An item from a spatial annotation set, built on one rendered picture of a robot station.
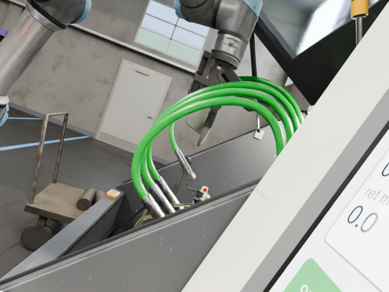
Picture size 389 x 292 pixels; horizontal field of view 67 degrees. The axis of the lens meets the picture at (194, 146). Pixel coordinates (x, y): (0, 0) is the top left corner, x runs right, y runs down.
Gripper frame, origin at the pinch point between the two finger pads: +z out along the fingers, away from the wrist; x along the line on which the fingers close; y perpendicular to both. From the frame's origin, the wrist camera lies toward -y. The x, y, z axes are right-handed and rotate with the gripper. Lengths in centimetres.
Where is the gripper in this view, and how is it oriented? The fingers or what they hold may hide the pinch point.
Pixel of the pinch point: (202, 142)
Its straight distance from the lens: 70.2
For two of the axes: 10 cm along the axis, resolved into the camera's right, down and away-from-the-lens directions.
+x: 0.0, 0.7, -10.0
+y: -9.3, -3.6, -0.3
